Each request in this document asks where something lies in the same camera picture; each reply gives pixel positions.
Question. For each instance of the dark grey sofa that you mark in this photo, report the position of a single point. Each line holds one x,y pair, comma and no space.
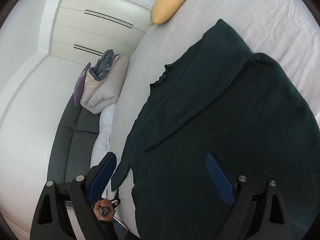
73,144

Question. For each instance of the dark green knit sweater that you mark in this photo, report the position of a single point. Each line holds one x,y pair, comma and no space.
219,97

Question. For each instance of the white bed sheet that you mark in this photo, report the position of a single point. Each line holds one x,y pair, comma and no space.
285,30

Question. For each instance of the blue grey crumpled cloth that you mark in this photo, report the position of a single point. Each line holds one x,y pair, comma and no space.
101,69

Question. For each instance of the purple cushion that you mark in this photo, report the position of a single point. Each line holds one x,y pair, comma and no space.
79,85

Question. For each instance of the cream wardrobe with handles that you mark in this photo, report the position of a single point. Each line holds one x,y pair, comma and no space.
85,29

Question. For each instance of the person's left hand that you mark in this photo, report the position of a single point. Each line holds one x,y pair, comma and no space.
103,210

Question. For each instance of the white quilt at bedside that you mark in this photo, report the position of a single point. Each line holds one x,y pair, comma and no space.
102,143

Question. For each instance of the yellow pillow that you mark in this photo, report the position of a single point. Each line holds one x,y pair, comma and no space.
163,10

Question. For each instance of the folded beige duvet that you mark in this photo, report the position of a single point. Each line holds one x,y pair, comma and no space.
98,94

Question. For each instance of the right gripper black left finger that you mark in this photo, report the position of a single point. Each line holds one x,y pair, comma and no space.
51,220

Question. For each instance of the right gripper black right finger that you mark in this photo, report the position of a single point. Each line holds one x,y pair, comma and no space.
259,205

